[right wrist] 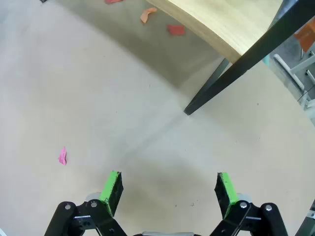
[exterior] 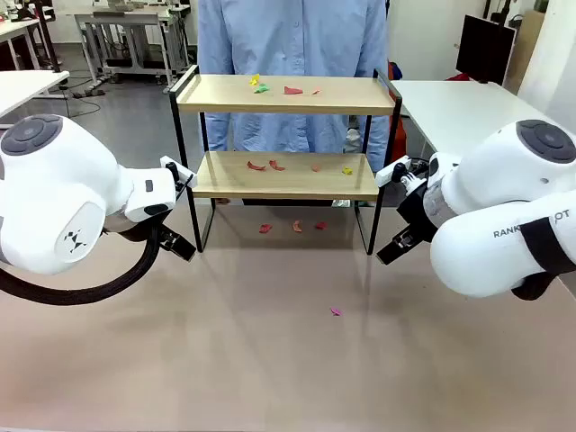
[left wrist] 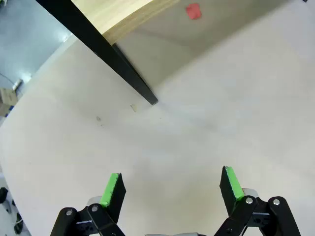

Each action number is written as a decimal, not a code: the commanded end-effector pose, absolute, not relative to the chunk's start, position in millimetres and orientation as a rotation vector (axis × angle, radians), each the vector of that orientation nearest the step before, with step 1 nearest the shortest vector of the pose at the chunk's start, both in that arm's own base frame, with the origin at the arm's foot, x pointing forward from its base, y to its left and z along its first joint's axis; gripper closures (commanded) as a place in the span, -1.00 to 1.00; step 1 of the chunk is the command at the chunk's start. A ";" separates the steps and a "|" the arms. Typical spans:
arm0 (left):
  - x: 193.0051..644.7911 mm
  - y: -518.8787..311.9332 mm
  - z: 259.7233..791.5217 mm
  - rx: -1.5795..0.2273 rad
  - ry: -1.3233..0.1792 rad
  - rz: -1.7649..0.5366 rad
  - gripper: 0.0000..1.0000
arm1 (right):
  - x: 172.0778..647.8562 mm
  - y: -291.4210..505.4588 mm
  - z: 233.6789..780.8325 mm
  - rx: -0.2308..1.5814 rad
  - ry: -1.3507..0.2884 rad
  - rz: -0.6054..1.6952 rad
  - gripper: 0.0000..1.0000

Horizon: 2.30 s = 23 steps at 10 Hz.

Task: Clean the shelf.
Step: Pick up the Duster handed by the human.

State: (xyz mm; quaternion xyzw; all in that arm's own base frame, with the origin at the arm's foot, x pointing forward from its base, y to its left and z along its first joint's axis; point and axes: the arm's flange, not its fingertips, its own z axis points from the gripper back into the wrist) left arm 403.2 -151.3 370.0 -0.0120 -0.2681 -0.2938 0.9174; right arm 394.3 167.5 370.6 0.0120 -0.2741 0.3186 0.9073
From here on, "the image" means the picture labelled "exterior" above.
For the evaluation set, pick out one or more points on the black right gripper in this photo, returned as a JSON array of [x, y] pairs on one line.
[[416, 211]]

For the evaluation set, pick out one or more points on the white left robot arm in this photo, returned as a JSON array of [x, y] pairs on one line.
[[54, 189]]

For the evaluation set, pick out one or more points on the person right forearm blue sleeve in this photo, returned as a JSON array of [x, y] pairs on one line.
[[216, 132]]

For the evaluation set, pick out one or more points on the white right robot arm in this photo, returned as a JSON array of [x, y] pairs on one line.
[[495, 189]]

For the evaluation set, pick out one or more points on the red paper scrap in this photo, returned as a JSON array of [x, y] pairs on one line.
[[265, 228], [291, 91], [256, 167], [320, 225], [275, 165]]

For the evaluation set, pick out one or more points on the pink paper scrap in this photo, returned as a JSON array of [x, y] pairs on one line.
[[335, 311]]

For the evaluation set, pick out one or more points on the white side table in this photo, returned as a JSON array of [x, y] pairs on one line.
[[22, 87], [450, 108]]

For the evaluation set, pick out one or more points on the grey power strip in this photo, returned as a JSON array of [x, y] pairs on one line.
[[90, 93]]

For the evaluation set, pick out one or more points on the black monitor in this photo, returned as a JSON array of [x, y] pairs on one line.
[[483, 49]]

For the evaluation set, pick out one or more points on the person in blue shirt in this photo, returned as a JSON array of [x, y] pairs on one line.
[[292, 40]]

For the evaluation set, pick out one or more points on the wooden top metal desk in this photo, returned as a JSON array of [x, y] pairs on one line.
[[121, 18]]

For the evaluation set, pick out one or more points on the brown cardboard board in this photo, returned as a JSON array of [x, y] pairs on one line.
[[528, 49]]

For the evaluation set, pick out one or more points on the white desk black legs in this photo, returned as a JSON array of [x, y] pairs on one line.
[[18, 27]]

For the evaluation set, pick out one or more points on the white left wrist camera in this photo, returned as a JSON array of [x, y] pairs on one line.
[[186, 174]]

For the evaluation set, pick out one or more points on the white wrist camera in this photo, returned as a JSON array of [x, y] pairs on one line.
[[186, 174], [386, 175]]

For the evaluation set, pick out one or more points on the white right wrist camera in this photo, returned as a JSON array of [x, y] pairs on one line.
[[386, 175]]

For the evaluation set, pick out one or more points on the black frame wooden shelf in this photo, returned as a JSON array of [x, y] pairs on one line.
[[279, 105]]

